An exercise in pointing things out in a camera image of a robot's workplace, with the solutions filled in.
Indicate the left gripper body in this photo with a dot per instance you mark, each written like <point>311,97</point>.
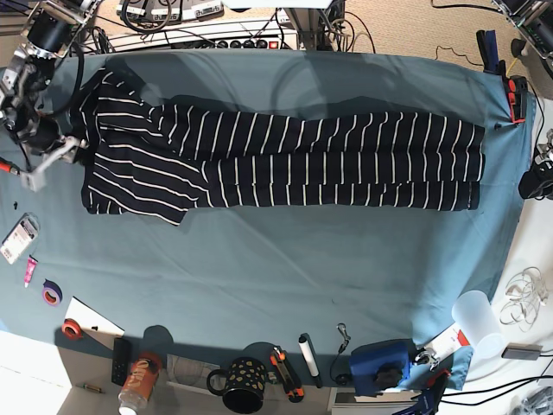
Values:
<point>543,154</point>

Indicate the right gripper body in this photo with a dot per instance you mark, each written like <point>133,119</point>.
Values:
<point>46,137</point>

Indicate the navy white striped t-shirt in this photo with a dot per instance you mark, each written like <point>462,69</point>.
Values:
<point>163,161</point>

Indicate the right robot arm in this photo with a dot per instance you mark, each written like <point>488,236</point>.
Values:
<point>49,34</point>

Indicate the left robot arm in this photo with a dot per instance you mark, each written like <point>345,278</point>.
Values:
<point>533,20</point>

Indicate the orange black table clamp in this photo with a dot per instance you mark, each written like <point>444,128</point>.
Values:
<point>517,89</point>

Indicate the clear plastic screw box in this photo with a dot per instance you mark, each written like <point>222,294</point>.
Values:
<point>21,237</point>

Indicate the pink glue tube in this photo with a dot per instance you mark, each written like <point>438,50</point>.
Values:
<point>31,265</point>

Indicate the blue black clamp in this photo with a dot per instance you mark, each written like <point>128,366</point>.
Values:
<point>488,47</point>

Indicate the purple tape roll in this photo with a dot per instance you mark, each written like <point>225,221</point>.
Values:
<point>51,293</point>

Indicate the translucent plastic cup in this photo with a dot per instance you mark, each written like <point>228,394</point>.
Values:
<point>474,314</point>

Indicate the white paper sheet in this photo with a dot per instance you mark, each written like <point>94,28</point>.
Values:
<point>90,320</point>

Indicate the grey small box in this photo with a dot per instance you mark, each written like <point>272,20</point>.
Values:
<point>521,352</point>

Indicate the orange tape roll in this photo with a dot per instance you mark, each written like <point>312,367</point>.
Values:
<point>71,330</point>

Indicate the white red card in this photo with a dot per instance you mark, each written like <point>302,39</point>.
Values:
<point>447,342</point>

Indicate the black remote control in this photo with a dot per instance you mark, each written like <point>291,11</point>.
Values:
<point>120,360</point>

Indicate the white power strip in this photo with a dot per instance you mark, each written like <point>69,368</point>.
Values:
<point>249,33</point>

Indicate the orange drink bottle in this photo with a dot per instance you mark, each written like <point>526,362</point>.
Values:
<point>140,383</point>

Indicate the blue clamp block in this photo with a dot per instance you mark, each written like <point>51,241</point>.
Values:
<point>379,366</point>

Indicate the white black marker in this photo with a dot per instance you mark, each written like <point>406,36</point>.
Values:
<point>309,358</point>

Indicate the black mug yellow pattern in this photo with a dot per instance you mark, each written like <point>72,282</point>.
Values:
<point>241,386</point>

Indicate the orange black utility knife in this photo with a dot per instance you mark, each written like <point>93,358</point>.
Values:
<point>288,377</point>

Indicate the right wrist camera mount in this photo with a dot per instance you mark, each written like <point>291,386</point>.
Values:
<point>66,149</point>

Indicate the orange handled screwdriver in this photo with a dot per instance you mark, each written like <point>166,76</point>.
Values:
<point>9,167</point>

